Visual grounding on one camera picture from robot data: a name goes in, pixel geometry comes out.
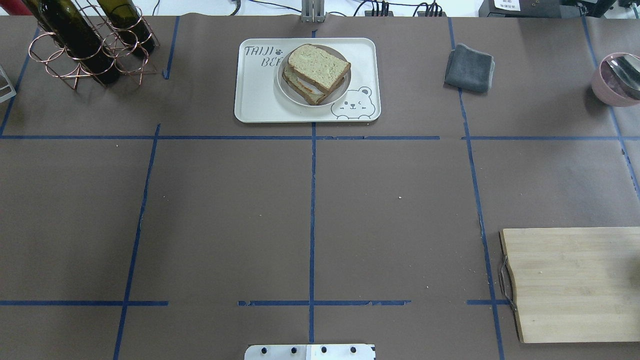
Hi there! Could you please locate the grey folded cloth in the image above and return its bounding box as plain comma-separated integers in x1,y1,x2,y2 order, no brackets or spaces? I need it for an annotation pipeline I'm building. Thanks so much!
444,43,495,94

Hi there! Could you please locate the wooden cutting board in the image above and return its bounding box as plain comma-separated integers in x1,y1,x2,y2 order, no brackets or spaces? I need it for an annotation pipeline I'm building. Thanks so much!
500,227,640,344

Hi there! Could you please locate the pink bowl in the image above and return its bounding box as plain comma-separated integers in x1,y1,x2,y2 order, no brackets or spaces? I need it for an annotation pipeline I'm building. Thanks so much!
590,52,639,108

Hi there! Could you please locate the white dish rack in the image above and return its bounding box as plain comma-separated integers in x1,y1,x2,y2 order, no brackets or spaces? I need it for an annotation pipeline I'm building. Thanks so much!
0,66,17,103

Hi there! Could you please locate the copper wire bottle rack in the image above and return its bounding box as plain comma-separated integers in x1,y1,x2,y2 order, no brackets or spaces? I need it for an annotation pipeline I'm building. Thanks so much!
28,0,160,91

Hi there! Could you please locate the metal scoop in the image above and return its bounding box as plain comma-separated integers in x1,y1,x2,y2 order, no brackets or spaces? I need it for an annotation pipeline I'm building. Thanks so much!
606,54,640,100

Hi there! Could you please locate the aluminium frame post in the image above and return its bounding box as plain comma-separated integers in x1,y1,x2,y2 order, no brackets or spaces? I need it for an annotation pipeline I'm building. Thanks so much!
301,0,327,23

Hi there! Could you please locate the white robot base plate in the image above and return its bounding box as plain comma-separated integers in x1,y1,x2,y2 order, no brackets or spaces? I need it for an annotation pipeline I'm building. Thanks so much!
244,343,377,360

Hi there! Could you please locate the dark green wine bottle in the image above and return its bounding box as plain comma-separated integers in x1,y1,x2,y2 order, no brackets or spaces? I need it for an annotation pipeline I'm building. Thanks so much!
22,0,121,85

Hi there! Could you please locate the bread slice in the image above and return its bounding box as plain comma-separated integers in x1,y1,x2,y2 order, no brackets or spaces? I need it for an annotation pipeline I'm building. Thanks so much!
287,44,352,95
282,64,351,106

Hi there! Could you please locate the cream bear serving tray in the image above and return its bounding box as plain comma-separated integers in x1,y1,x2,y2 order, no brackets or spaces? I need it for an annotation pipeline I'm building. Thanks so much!
234,38,382,124

